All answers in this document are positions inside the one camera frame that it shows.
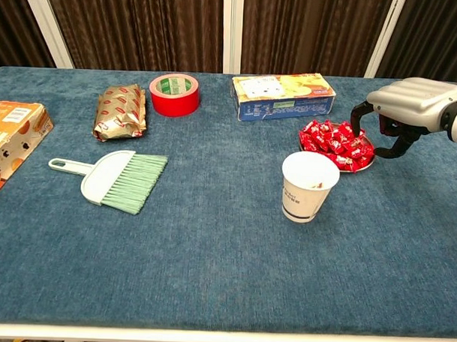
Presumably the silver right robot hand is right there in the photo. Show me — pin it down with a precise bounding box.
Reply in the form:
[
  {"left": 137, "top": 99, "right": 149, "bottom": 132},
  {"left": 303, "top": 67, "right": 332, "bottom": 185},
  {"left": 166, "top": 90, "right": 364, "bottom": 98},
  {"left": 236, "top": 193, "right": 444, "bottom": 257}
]
[{"left": 348, "top": 75, "right": 457, "bottom": 162}]

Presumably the plate of red candies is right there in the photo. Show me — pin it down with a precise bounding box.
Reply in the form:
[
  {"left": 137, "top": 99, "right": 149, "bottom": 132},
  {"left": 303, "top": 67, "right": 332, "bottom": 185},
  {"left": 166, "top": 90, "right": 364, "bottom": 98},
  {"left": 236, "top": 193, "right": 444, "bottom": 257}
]
[{"left": 297, "top": 118, "right": 377, "bottom": 173}]

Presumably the white paper cup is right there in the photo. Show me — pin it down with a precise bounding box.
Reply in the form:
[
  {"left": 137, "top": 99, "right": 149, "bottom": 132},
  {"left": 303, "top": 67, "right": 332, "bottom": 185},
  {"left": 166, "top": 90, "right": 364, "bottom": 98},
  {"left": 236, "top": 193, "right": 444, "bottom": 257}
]
[{"left": 279, "top": 149, "right": 341, "bottom": 225}]

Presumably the brown curtain panel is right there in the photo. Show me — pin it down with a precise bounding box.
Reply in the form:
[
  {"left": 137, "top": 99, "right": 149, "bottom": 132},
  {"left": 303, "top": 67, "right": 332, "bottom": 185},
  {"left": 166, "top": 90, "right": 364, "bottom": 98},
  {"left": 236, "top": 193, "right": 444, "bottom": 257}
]
[
  {"left": 40, "top": 0, "right": 224, "bottom": 75},
  {"left": 0, "top": 0, "right": 58, "bottom": 72},
  {"left": 239, "top": 0, "right": 393, "bottom": 80},
  {"left": 374, "top": 0, "right": 457, "bottom": 94}
]

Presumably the round metal plate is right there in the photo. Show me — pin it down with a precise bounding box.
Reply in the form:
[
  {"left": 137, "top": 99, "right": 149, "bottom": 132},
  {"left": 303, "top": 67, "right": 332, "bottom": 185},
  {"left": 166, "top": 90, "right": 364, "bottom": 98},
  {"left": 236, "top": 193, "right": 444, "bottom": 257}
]
[{"left": 297, "top": 131, "right": 377, "bottom": 176}]

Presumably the blue yellow cracker box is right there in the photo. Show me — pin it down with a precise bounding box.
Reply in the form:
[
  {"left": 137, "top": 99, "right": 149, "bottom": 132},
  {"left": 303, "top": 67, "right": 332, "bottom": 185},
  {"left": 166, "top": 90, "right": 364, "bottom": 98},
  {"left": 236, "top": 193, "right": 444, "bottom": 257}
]
[{"left": 230, "top": 69, "right": 337, "bottom": 125}]

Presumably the red tape roll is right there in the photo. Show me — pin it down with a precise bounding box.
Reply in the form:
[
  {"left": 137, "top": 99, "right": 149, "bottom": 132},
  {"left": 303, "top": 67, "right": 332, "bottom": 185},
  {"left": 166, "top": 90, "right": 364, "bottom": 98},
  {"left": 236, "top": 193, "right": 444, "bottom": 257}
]
[{"left": 148, "top": 72, "right": 202, "bottom": 119}]

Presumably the blue felt tablecloth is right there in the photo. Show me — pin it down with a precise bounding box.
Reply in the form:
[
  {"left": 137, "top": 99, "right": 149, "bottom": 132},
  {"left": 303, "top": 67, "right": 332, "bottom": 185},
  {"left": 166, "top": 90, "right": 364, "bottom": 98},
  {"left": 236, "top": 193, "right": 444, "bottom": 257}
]
[{"left": 0, "top": 64, "right": 457, "bottom": 341}]

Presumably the brown patterned snack bag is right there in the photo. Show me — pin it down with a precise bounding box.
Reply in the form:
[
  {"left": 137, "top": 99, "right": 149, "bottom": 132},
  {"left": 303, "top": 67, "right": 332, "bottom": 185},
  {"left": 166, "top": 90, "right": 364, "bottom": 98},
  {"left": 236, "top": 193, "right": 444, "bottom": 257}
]
[{"left": 92, "top": 82, "right": 149, "bottom": 144}]

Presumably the white green hand brush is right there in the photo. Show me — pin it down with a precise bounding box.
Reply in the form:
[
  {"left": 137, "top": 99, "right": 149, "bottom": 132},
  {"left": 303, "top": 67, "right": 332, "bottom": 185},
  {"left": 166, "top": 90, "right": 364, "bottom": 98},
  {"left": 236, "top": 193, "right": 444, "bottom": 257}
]
[{"left": 46, "top": 147, "right": 169, "bottom": 217}]

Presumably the orange cardboard box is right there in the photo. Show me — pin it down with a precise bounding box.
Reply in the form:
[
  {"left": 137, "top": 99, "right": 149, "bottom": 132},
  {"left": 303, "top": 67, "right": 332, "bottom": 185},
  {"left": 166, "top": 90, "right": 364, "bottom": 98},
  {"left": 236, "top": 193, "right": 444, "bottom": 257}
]
[{"left": 0, "top": 100, "right": 55, "bottom": 206}]

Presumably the white partition post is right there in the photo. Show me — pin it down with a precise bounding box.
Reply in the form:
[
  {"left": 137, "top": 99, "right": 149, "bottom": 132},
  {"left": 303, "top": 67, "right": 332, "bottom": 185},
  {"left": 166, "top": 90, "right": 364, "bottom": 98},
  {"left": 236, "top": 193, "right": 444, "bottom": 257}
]
[
  {"left": 364, "top": 0, "right": 407, "bottom": 80},
  {"left": 219, "top": 0, "right": 243, "bottom": 74},
  {"left": 16, "top": 0, "right": 77, "bottom": 70}
]

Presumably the white table frame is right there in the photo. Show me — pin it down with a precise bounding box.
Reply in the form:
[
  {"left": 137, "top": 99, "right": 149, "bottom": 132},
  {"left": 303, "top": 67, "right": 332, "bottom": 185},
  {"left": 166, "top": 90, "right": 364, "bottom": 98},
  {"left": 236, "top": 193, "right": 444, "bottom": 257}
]
[{"left": 0, "top": 321, "right": 457, "bottom": 342}]

